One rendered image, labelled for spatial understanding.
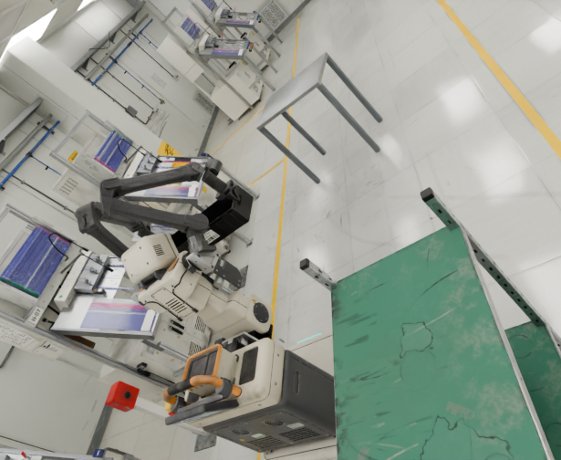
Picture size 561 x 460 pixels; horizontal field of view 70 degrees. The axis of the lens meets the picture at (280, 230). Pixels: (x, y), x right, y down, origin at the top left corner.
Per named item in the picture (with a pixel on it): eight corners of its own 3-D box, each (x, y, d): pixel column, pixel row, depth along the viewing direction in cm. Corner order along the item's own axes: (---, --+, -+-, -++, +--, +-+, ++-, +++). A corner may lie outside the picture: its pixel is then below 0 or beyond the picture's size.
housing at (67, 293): (97, 262, 328) (91, 250, 318) (71, 312, 293) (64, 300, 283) (88, 261, 328) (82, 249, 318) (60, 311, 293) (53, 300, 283)
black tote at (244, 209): (179, 268, 221) (162, 258, 215) (186, 245, 233) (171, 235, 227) (249, 221, 190) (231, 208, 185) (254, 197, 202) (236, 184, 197)
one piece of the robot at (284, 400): (364, 446, 177) (221, 376, 138) (276, 464, 206) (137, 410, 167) (358, 374, 201) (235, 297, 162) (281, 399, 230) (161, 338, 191)
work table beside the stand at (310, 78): (379, 151, 333) (317, 81, 295) (316, 184, 378) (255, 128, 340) (382, 118, 360) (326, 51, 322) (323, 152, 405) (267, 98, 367)
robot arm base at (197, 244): (184, 261, 166) (202, 249, 160) (179, 244, 168) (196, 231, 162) (200, 260, 173) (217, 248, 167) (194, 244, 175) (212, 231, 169)
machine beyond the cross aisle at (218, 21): (285, 38, 820) (213, -42, 730) (283, 54, 761) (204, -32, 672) (240, 82, 890) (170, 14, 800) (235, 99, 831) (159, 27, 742)
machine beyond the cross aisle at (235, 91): (280, 67, 717) (196, -22, 627) (276, 88, 658) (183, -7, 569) (230, 114, 787) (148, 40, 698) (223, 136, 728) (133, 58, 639)
